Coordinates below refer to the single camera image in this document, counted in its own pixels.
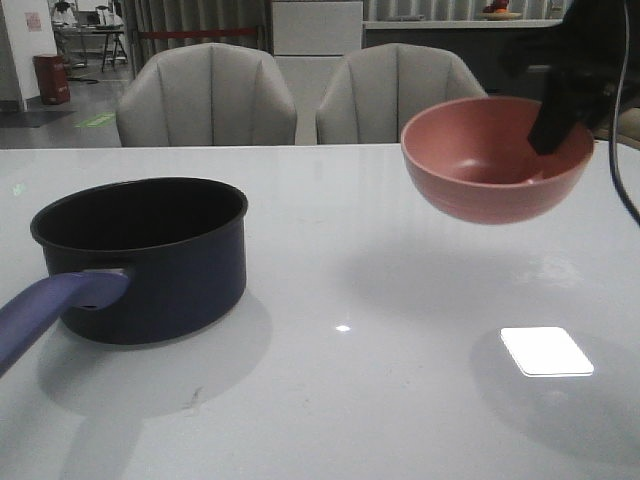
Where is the beige chair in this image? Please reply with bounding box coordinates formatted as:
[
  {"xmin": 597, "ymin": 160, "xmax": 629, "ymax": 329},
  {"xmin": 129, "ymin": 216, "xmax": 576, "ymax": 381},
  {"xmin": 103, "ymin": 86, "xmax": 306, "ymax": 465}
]
[
  {"xmin": 315, "ymin": 43, "xmax": 487, "ymax": 145},
  {"xmin": 116, "ymin": 43, "xmax": 297, "ymax": 147}
]

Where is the pink bowl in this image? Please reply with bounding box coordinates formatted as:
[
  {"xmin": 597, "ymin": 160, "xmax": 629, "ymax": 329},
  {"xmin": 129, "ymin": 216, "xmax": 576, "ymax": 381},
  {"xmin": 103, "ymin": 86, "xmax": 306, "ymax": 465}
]
[{"xmin": 401, "ymin": 97, "xmax": 594, "ymax": 225}]

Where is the left beige chair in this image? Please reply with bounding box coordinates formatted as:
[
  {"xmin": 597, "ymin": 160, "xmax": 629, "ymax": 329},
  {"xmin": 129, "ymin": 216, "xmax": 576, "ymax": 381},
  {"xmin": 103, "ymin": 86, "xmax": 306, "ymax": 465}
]
[{"xmin": 116, "ymin": 43, "xmax": 297, "ymax": 147}]

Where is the red trash bin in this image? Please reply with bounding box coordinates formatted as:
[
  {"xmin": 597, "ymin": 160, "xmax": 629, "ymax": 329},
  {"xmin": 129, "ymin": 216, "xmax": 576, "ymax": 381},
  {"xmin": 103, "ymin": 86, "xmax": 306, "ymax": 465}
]
[{"xmin": 33, "ymin": 54, "xmax": 70, "ymax": 105}]

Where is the fruit plate on counter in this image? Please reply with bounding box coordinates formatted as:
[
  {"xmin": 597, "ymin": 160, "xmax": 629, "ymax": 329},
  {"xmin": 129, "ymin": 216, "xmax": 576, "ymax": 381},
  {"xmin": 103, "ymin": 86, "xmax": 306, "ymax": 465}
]
[{"xmin": 478, "ymin": 0, "xmax": 522, "ymax": 21}]

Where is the dark counter white top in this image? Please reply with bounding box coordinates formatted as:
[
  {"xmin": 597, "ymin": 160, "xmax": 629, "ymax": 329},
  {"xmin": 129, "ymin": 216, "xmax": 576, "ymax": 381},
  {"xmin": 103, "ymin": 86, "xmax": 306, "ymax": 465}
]
[{"xmin": 363, "ymin": 20, "xmax": 557, "ymax": 100}]

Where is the background work desk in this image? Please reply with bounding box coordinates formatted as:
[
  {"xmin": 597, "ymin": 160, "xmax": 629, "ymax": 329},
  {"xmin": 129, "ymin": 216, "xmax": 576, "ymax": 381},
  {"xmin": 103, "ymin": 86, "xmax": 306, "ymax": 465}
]
[{"xmin": 52, "ymin": 22, "xmax": 129, "ymax": 71}]

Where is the dark blue saucepan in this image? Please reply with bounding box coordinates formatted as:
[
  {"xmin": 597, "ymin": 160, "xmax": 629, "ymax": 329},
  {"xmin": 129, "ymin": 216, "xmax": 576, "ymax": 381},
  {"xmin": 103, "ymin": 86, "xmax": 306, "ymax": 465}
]
[{"xmin": 1, "ymin": 177, "xmax": 248, "ymax": 370}]

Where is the right beige chair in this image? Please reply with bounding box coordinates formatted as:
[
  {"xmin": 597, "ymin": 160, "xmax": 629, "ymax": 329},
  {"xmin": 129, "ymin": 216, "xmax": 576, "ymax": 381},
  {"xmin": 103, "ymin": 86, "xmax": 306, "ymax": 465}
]
[{"xmin": 315, "ymin": 43, "xmax": 487, "ymax": 145}]

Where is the white drawer cabinet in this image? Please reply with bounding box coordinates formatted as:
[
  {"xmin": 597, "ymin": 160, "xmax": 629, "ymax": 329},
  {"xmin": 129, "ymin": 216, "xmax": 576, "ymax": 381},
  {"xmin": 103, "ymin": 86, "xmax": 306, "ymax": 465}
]
[{"xmin": 271, "ymin": 1, "xmax": 363, "ymax": 145}]

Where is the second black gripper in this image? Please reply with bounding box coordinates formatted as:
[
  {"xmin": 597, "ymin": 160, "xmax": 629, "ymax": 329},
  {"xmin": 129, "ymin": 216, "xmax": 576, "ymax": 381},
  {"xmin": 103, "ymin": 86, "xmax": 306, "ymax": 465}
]
[{"xmin": 499, "ymin": 1, "xmax": 639, "ymax": 155}]

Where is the red barrier belt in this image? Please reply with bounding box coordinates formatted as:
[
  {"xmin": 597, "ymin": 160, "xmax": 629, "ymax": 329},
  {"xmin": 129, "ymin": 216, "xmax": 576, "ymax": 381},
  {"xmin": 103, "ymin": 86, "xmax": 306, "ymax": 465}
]
[{"xmin": 137, "ymin": 26, "xmax": 262, "ymax": 40}]

